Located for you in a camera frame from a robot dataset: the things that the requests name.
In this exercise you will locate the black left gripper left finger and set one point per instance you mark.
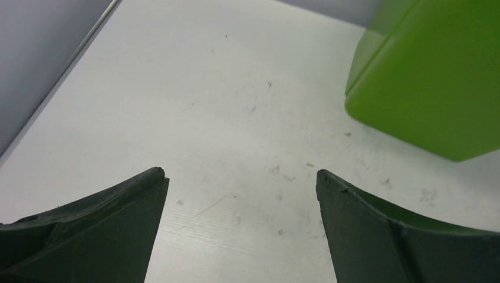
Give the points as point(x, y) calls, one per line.
point(105, 237)

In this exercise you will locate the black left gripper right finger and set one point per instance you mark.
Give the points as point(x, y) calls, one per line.
point(373, 240)

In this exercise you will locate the green plastic bin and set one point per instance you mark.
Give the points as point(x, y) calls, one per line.
point(427, 73)

